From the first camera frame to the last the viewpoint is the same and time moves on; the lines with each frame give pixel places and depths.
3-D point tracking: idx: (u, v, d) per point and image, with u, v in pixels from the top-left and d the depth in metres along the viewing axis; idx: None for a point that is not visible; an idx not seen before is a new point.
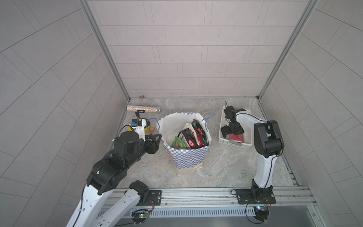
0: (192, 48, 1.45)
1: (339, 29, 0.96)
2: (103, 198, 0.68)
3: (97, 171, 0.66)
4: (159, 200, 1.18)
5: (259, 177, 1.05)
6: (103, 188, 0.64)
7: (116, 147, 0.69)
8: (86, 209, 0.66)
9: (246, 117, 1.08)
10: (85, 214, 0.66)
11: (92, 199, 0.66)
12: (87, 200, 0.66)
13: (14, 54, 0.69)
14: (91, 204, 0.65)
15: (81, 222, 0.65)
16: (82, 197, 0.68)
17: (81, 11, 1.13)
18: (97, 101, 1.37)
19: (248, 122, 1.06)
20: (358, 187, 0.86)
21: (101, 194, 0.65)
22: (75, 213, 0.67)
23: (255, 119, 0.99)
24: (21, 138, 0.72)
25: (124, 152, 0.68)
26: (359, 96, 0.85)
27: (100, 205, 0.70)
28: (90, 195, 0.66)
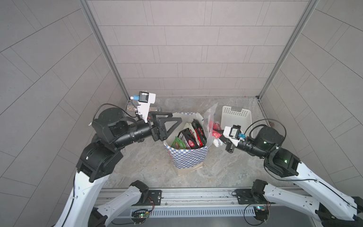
0: (192, 48, 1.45)
1: (339, 30, 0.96)
2: (97, 185, 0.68)
3: (86, 157, 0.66)
4: (159, 200, 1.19)
5: (273, 200, 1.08)
6: (95, 175, 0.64)
7: (99, 132, 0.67)
8: (80, 196, 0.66)
9: (322, 192, 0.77)
10: (79, 202, 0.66)
11: (85, 187, 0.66)
12: (79, 187, 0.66)
13: (14, 54, 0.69)
14: (84, 192, 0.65)
15: (75, 209, 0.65)
16: (73, 186, 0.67)
17: (81, 11, 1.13)
18: (97, 101, 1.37)
19: (319, 196, 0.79)
20: (359, 187, 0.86)
21: (92, 181, 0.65)
22: (69, 202, 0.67)
23: (343, 204, 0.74)
24: (22, 138, 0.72)
25: (108, 137, 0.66)
26: (359, 96, 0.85)
27: (95, 193, 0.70)
28: (82, 182, 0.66)
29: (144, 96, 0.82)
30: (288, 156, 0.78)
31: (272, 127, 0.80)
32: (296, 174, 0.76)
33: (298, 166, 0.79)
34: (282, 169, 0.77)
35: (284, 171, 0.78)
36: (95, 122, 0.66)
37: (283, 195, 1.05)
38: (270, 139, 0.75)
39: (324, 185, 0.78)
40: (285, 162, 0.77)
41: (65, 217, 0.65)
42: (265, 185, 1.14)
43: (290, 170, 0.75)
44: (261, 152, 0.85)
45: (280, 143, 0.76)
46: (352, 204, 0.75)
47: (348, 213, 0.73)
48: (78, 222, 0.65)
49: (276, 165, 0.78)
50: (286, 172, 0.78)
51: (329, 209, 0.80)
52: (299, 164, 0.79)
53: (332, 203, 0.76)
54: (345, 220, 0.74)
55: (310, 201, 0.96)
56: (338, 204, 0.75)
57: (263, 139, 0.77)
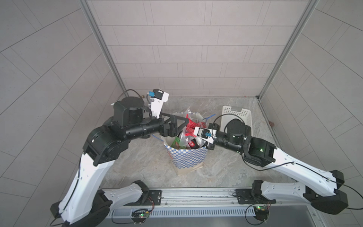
0: (192, 48, 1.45)
1: (339, 29, 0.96)
2: (102, 169, 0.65)
3: (93, 139, 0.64)
4: (159, 200, 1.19)
5: (272, 196, 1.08)
6: (99, 159, 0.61)
7: (116, 115, 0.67)
8: (84, 178, 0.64)
9: (301, 174, 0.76)
10: (83, 183, 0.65)
11: (89, 169, 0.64)
12: (83, 170, 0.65)
13: (14, 54, 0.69)
14: (89, 174, 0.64)
15: (80, 189, 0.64)
16: (79, 167, 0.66)
17: (81, 11, 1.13)
18: (97, 101, 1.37)
19: (300, 178, 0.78)
20: (359, 187, 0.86)
21: (96, 165, 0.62)
22: (74, 181, 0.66)
23: (323, 181, 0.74)
24: (22, 138, 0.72)
25: (124, 120, 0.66)
26: (359, 96, 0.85)
27: (99, 177, 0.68)
28: (87, 164, 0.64)
29: (159, 94, 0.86)
30: (263, 144, 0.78)
31: (238, 120, 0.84)
32: (273, 161, 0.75)
33: (274, 152, 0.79)
34: (260, 159, 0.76)
35: (262, 161, 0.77)
36: (116, 103, 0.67)
37: (277, 188, 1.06)
38: (237, 132, 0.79)
39: (301, 166, 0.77)
40: (262, 151, 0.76)
41: (71, 195, 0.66)
42: (261, 183, 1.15)
43: (267, 158, 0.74)
44: (235, 146, 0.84)
45: (246, 134, 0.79)
46: (331, 178, 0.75)
47: (330, 189, 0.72)
48: (82, 203, 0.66)
49: (254, 156, 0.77)
50: (263, 162, 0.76)
51: (314, 189, 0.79)
52: (275, 150, 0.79)
53: (314, 182, 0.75)
54: (329, 196, 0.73)
55: (298, 187, 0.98)
56: (319, 182, 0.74)
57: (231, 134, 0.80)
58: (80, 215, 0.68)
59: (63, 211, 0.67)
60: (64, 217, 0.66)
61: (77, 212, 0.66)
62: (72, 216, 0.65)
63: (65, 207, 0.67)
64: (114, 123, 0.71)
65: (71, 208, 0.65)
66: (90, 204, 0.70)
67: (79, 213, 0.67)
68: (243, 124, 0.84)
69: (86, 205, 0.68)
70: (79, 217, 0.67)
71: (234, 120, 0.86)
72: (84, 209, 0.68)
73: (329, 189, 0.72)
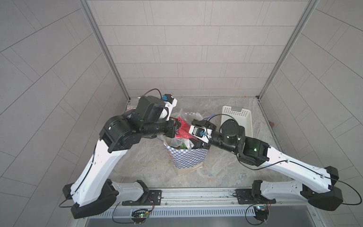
0: (192, 48, 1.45)
1: (339, 29, 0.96)
2: (115, 157, 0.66)
3: (110, 126, 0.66)
4: (159, 200, 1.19)
5: (272, 196, 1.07)
6: (115, 146, 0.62)
7: (140, 107, 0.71)
8: (97, 165, 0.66)
9: (296, 171, 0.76)
10: (94, 169, 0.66)
11: (104, 156, 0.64)
12: (98, 155, 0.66)
13: (14, 54, 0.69)
14: (101, 161, 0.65)
15: (91, 174, 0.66)
16: (94, 152, 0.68)
17: (81, 11, 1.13)
18: (97, 101, 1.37)
19: (295, 175, 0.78)
20: (359, 187, 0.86)
21: (111, 152, 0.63)
22: (87, 166, 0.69)
23: (317, 177, 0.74)
24: (22, 138, 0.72)
25: (145, 114, 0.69)
26: (359, 96, 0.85)
27: (111, 165, 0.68)
28: (102, 150, 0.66)
29: (171, 98, 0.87)
30: (257, 144, 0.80)
31: (232, 121, 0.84)
32: (267, 160, 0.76)
33: (268, 152, 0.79)
34: (254, 158, 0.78)
35: (256, 161, 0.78)
36: (142, 98, 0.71)
37: (275, 187, 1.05)
38: (231, 133, 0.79)
39: (296, 164, 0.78)
40: (255, 151, 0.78)
41: (84, 178, 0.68)
42: (261, 183, 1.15)
43: (261, 157, 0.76)
44: (230, 146, 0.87)
45: (240, 134, 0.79)
46: (325, 174, 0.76)
47: (324, 186, 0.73)
48: (91, 188, 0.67)
49: (248, 155, 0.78)
50: (257, 161, 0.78)
51: (309, 187, 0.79)
52: (269, 149, 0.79)
53: (308, 179, 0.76)
54: (324, 193, 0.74)
55: (295, 185, 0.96)
56: (313, 179, 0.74)
57: (226, 135, 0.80)
58: (89, 200, 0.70)
59: (75, 192, 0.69)
60: (75, 199, 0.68)
61: (87, 196, 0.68)
62: (81, 199, 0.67)
63: (77, 189, 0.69)
64: (133, 116, 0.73)
65: (82, 191, 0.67)
66: (99, 190, 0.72)
67: (88, 198, 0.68)
68: (237, 124, 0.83)
69: (95, 191, 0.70)
70: (88, 202, 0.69)
71: (228, 121, 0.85)
72: (93, 194, 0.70)
73: (323, 186, 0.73)
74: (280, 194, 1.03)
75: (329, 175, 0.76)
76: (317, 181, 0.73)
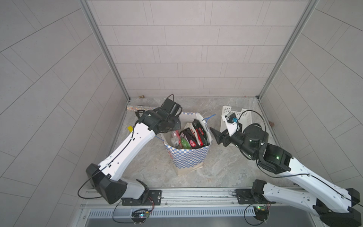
0: (192, 48, 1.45)
1: (339, 29, 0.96)
2: (148, 137, 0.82)
3: (149, 114, 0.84)
4: (159, 200, 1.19)
5: (273, 198, 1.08)
6: (155, 125, 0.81)
7: (166, 105, 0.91)
8: (136, 140, 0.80)
9: (316, 187, 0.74)
10: (134, 144, 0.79)
11: (144, 133, 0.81)
12: (138, 133, 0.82)
13: (14, 54, 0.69)
14: (142, 136, 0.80)
15: (131, 147, 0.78)
16: (133, 130, 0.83)
17: (81, 11, 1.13)
18: (97, 101, 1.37)
19: (313, 190, 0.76)
20: (359, 187, 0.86)
21: (151, 129, 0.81)
22: (126, 140, 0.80)
23: (337, 196, 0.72)
24: (22, 138, 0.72)
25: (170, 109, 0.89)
26: (359, 96, 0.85)
27: (144, 144, 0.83)
28: (142, 129, 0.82)
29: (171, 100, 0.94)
30: (280, 152, 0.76)
31: (257, 126, 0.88)
32: (289, 170, 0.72)
33: (290, 162, 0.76)
34: (275, 166, 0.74)
35: (276, 169, 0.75)
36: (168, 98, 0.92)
37: (282, 193, 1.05)
38: (254, 137, 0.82)
39: (316, 179, 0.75)
40: (277, 159, 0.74)
41: (119, 152, 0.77)
42: (264, 184, 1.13)
43: (282, 166, 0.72)
44: (246, 153, 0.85)
45: (264, 139, 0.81)
46: (346, 195, 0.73)
47: (343, 206, 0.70)
48: (125, 162, 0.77)
49: (269, 162, 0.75)
50: (279, 170, 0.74)
51: (325, 202, 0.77)
52: (291, 160, 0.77)
53: (326, 196, 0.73)
54: (341, 213, 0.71)
55: (307, 196, 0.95)
56: (332, 197, 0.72)
57: (249, 137, 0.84)
58: (116, 176, 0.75)
59: (106, 166, 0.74)
60: (106, 172, 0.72)
61: (119, 169, 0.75)
62: (114, 171, 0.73)
63: (110, 162, 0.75)
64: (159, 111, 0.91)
65: (116, 163, 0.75)
66: (124, 169, 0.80)
67: (118, 172, 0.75)
68: (261, 130, 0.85)
69: (123, 167, 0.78)
70: (115, 178, 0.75)
71: (252, 125, 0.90)
72: (121, 170, 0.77)
73: (343, 206, 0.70)
74: (286, 201, 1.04)
75: (350, 198, 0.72)
76: (337, 201, 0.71)
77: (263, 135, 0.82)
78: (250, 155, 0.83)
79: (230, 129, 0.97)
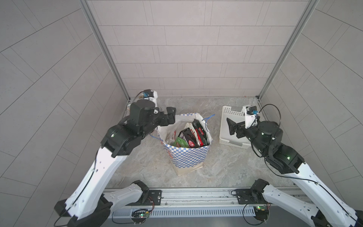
0: (192, 48, 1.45)
1: (339, 29, 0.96)
2: (116, 163, 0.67)
3: (111, 134, 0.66)
4: (159, 200, 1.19)
5: (273, 201, 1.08)
6: (117, 152, 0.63)
7: (132, 114, 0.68)
8: (100, 171, 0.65)
9: (323, 196, 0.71)
10: (98, 176, 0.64)
11: (107, 161, 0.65)
12: (100, 162, 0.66)
13: (14, 54, 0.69)
14: (105, 166, 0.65)
15: (94, 181, 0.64)
16: (95, 159, 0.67)
17: (81, 11, 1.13)
18: (98, 101, 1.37)
19: (317, 199, 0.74)
20: (359, 187, 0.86)
21: (115, 157, 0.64)
22: (89, 173, 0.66)
23: (342, 213, 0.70)
24: (21, 138, 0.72)
25: (139, 118, 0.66)
26: (359, 96, 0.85)
27: (113, 170, 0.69)
28: (105, 156, 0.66)
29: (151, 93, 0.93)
30: (292, 153, 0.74)
31: (272, 122, 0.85)
32: (297, 172, 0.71)
33: (301, 166, 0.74)
34: (283, 165, 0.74)
35: (283, 168, 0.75)
36: (133, 103, 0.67)
37: (281, 196, 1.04)
38: (267, 131, 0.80)
39: (324, 189, 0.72)
40: (288, 159, 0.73)
41: (83, 188, 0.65)
42: (266, 185, 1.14)
43: (291, 166, 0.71)
44: (258, 147, 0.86)
45: (276, 134, 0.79)
46: (352, 214, 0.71)
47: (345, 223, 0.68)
48: (92, 198, 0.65)
49: (277, 160, 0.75)
50: (286, 169, 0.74)
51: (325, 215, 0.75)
52: (302, 164, 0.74)
53: (330, 209, 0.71)
54: None
55: (308, 206, 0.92)
56: (336, 212, 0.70)
57: (261, 131, 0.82)
58: (87, 212, 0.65)
59: (72, 205, 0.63)
60: (72, 213, 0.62)
61: (87, 206, 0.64)
62: (80, 212, 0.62)
63: (75, 201, 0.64)
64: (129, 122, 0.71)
65: (80, 202, 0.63)
66: (98, 200, 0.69)
67: (87, 209, 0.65)
68: (276, 125, 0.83)
69: (95, 201, 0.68)
70: (86, 215, 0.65)
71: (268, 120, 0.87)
72: (93, 205, 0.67)
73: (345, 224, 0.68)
74: (283, 205, 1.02)
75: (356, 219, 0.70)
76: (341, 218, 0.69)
77: (276, 130, 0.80)
78: (260, 150, 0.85)
79: (247, 120, 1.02)
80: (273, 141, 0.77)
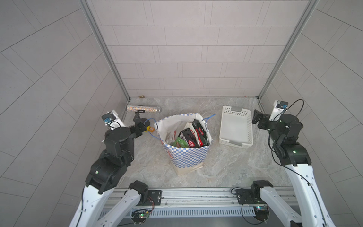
0: (192, 48, 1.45)
1: (339, 29, 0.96)
2: (105, 197, 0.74)
3: (95, 171, 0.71)
4: (159, 200, 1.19)
5: (269, 204, 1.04)
6: (105, 187, 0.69)
7: (109, 148, 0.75)
8: (89, 210, 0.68)
9: (307, 196, 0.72)
10: (87, 214, 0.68)
11: (94, 198, 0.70)
12: (87, 200, 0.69)
13: (14, 54, 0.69)
14: (93, 204, 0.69)
15: (83, 222, 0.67)
16: (82, 199, 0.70)
17: (81, 11, 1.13)
18: (98, 101, 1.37)
19: (303, 202, 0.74)
20: (359, 187, 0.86)
21: (101, 193, 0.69)
22: (77, 214, 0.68)
23: (318, 218, 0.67)
24: (21, 138, 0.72)
25: (117, 151, 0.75)
26: (359, 96, 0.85)
27: (101, 205, 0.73)
28: (91, 195, 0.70)
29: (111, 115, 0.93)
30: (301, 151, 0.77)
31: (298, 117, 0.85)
32: (294, 165, 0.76)
33: (303, 164, 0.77)
34: (285, 154, 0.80)
35: (285, 157, 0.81)
36: (107, 139, 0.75)
37: (277, 198, 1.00)
38: (288, 120, 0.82)
39: (313, 193, 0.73)
40: (293, 152, 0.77)
41: None
42: (270, 186, 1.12)
43: (292, 158, 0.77)
44: (273, 134, 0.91)
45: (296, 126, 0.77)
46: None
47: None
48: None
49: (283, 149, 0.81)
50: (287, 159, 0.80)
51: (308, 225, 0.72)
52: (307, 165, 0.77)
53: (308, 211, 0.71)
54: None
55: (295, 214, 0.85)
56: (313, 216, 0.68)
57: (282, 119, 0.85)
58: None
59: None
60: None
61: None
62: None
63: None
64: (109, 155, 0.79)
65: None
66: None
67: None
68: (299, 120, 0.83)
69: None
70: None
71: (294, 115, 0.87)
72: None
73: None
74: (274, 206, 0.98)
75: None
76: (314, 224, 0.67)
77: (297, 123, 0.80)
78: (273, 137, 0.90)
79: (272, 112, 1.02)
80: (287, 130, 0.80)
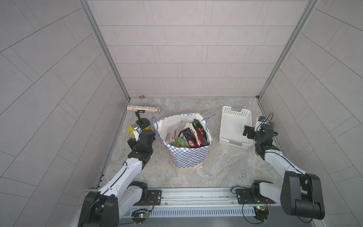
0: (192, 48, 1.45)
1: (339, 29, 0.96)
2: (139, 167, 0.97)
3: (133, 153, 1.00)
4: (159, 200, 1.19)
5: (271, 198, 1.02)
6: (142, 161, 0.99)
7: (141, 140, 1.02)
8: (130, 168, 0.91)
9: (275, 157, 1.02)
10: (129, 170, 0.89)
11: (135, 162, 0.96)
12: (131, 163, 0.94)
13: (14, 54, 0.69)
14: (134, 165, 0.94)
15: (127, 173, 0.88)
16: (125, 162, 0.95)
17: (81, 11, 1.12)
18: (98, 101, 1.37)
19: (277, 166, 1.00)
20: (358, 187, 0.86)
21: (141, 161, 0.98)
22: (122, 169, 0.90)
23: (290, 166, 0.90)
24: (21, 138, 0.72)
25: (147, 142, 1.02)
26: (359, 96, 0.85)
27: (135, 174, 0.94)
28: (133, 161, 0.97)
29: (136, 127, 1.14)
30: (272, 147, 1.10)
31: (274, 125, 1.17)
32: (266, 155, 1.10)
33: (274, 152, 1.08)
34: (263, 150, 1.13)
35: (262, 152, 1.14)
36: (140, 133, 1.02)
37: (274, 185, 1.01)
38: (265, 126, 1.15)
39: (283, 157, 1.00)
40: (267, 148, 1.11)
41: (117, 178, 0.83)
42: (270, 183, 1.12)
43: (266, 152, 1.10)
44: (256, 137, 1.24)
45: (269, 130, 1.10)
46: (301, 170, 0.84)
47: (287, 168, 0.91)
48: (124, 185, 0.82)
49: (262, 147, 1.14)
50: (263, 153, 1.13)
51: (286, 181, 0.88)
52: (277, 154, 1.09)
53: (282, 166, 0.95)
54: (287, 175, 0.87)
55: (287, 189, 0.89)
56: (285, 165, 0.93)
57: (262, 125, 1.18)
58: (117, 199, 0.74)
59: (108, 189, 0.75)
60: (109, 193, 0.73)
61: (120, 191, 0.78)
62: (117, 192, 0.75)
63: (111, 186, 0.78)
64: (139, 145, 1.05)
65: (116, 185, 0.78)
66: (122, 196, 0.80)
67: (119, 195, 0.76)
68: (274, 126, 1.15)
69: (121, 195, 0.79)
70: None
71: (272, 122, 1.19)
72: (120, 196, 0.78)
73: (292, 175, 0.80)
74: (272, 193, 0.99)
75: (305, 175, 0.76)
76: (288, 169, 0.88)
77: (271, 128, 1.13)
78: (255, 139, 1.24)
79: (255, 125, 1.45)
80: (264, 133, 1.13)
